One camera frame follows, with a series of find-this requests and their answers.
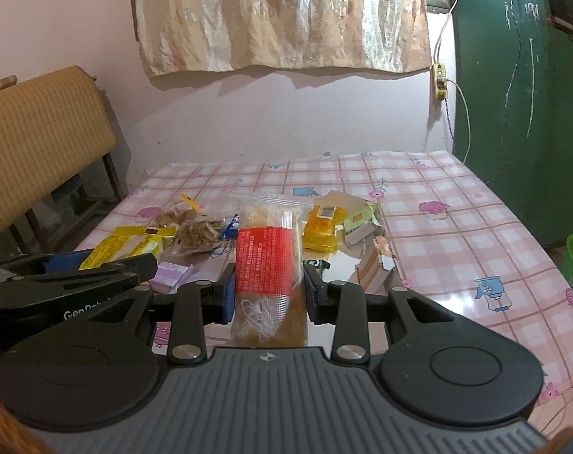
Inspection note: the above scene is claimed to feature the blue cookie packet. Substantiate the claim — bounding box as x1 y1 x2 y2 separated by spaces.
219 214 242 240

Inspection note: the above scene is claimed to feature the purple snack packet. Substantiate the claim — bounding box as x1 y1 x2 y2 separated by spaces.
148 261 194 294

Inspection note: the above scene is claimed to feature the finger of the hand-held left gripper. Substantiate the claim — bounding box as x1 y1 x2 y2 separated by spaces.
3 253 158 294
0 253 98 276

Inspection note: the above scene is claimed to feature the small white snack packet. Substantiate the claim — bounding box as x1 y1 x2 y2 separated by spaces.
372 235 397 271

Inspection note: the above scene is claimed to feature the yellow clear packet with barcode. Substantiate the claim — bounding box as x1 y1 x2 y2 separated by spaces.
302 202 348 252

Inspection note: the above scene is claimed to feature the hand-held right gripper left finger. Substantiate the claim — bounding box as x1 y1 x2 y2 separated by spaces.
85 264 236 366

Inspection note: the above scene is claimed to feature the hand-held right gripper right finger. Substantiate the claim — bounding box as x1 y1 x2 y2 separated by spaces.
303 264 457 365

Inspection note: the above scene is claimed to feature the dark wooden folding frame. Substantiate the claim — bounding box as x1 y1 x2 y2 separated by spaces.
12 151 129 251

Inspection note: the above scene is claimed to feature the long yellow snack packet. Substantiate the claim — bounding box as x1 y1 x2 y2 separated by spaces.
78 225 178 271

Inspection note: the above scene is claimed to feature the beige shiny curtain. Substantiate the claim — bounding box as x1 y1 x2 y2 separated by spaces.
134 0 431 78

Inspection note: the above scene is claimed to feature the green door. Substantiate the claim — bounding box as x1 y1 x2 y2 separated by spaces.
449 0 573 247

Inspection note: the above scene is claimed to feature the light green snack packet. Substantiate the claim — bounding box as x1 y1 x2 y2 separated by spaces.
342 200 385 247

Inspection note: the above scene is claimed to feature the clear bag of brown sticks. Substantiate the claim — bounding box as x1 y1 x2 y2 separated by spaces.
172 215 227 257

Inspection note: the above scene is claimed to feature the clear snack bag red label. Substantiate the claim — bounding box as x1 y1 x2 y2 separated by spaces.
233 191 314 344

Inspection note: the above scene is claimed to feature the yellowed wall socket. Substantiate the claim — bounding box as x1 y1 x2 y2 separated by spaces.
431 63 449 101

